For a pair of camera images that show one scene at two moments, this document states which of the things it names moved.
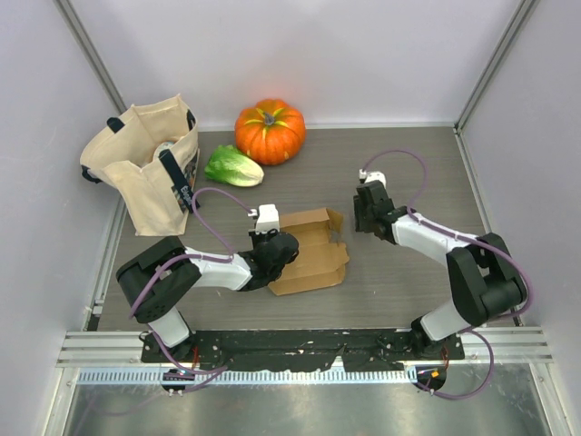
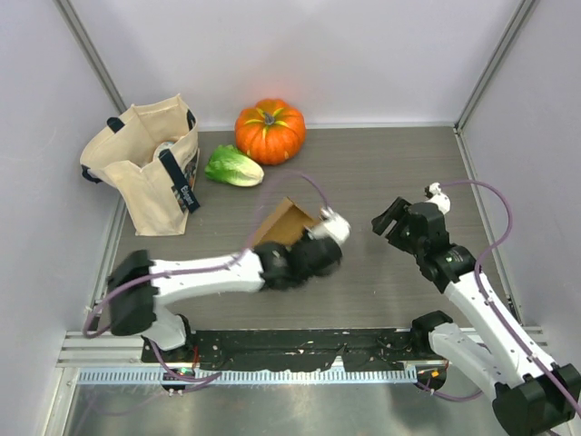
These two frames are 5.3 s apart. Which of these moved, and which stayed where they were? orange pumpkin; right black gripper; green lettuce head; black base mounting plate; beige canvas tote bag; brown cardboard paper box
Moved: right black gripper; brown cardboard paper box
Stayed: green lettuce head; beige canvas tote bag; black base mounting plate; orange pumpkin
